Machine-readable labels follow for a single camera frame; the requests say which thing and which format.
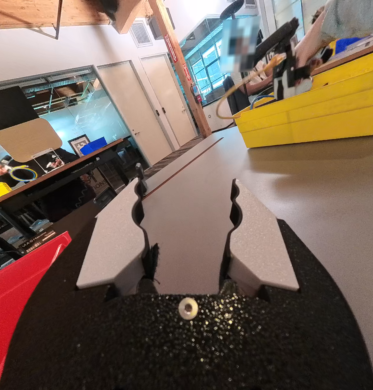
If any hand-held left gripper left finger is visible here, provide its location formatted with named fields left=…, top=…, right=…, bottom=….
left=76, top=178, right=160, bottom=297

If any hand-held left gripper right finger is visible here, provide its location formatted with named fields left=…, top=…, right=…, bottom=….
left=227, top=179, right=300, bottom=298

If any yellow ethernet cable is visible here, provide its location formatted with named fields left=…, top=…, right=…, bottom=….
left=216, top=54, right=287, bottom=120

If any blue ethernet cable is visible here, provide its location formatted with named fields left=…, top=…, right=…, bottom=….
left=250, top=94, right=275, bottom=110

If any yellow plastic bin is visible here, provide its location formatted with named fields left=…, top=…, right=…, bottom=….
left=234, top=50, right=373, bottom=149

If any red plastic bin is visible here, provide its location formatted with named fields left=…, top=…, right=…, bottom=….
left=0, top=231, right=72, bottom=384

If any person's right forearm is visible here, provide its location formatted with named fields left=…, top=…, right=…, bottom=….
left=294, top=0, right=373, bottom=61

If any person's right hand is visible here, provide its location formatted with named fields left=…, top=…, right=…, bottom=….
left=295, top=42, right=324, bottom=69

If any black power station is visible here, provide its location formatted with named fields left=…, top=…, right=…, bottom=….
left=93, top=186, right=118, bottom=210

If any printed floor sign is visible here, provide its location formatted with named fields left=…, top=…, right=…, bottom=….
left=83, top=171, right=126, bottom=200

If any blue plastic crate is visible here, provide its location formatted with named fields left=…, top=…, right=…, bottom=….
left=335, top=36, right=373, bottom=55

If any long wooden desk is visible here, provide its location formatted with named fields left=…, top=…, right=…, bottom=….
left=311, top=41, right=373, bottom=77

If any grey battery charger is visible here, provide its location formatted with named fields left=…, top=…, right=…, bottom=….
left=135, top=162, right=149, bottom=195

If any small blue bin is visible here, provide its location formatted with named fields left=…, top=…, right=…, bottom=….
left=80, top=137, right=107, bottom=154

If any framed tag picture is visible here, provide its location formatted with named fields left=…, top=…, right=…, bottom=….
left=68, top=134, right=91, bottom=157

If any white cabinet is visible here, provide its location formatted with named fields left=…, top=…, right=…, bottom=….
left=202, top=102, right=236, bottom=131

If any white door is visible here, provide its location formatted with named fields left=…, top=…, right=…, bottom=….
left=140, top=53, right=197, bottom=147
left=96, top=60, right=175, bottom=166

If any tan rounded board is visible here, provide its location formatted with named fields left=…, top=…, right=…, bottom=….
left=0, top=118, right=63, bottom=163

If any black flat panel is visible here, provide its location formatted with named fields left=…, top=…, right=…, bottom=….
left=0, top=86, right=40, bottom=133

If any wooden desk with black frame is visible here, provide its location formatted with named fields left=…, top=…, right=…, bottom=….
left=0, top=138, right=133, bottom=205

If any wooden post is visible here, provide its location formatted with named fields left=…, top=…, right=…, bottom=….
left=148, top=0, right=213, bottom=138

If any wall vent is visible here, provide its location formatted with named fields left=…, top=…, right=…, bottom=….
left=129, top=20, right=153, bottom=48

